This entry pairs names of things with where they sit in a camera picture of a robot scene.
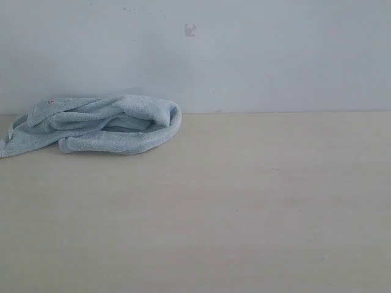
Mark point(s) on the light blue terry towel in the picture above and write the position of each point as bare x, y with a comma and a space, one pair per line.
122, 124

